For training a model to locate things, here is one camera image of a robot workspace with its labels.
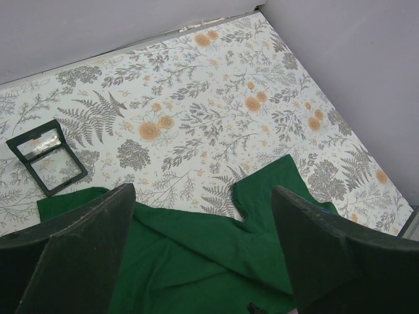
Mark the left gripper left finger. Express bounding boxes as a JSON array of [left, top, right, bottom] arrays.
[[1, 184, 135, 313]]

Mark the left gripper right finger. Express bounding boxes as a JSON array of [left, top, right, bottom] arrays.
[[272, 186, 418, 313]]

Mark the dark green t-shirt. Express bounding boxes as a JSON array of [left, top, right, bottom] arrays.
[[36, 154, 338, 314]]

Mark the floral patterned table mat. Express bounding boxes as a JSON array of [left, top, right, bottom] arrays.
[[1, 13, 412, 235]]

